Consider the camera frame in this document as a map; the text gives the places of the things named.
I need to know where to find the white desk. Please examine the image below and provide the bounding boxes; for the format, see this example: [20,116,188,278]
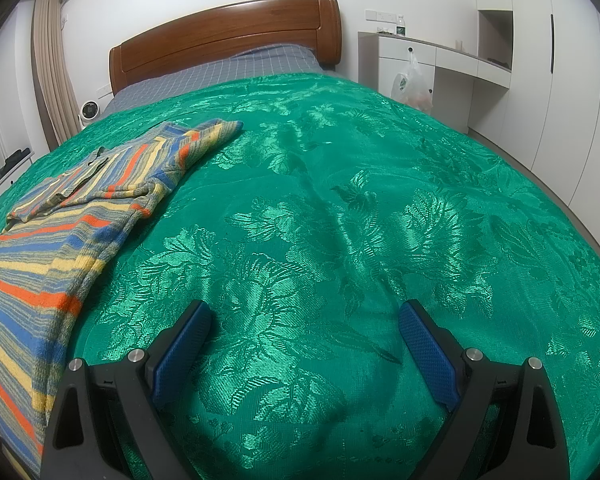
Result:
[357,31,511,136]

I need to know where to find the white sheer curtain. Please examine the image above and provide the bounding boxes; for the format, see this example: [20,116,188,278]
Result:
[0,20,48,171]

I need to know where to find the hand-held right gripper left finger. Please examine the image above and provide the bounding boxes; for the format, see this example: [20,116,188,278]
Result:
[44,300,213,480]

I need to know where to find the white wardrobe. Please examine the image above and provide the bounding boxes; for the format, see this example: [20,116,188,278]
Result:
[472,0,600,256]

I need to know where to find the small white fan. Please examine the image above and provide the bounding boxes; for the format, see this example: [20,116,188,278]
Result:
[78,101,103,126]

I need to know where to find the striped knit sweater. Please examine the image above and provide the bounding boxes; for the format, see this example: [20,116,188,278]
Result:
[0,119,244,456]

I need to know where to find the white window seat cabinet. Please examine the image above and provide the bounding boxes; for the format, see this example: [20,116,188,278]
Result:
[0,152,37,216]

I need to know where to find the green floral bedspread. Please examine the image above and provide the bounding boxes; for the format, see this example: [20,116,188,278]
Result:
[0,74,600,480]

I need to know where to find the white plastic bag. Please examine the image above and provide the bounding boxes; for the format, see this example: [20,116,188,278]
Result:
[391,50,435,113]

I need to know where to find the wooden bed headboard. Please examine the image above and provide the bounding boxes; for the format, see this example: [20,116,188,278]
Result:
[109,0,342,97]

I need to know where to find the grey striped bed sheet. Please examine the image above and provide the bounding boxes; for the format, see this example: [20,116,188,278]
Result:
[102,44,326,113]

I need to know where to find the beige curtain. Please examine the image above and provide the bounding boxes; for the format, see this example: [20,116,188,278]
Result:
[32,0,81,146]

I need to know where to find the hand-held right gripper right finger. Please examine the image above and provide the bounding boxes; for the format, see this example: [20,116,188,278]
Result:
[399,299,567,480]

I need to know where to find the dark clothes pile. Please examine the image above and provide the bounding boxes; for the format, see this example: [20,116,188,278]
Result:
[0,147,33,183]

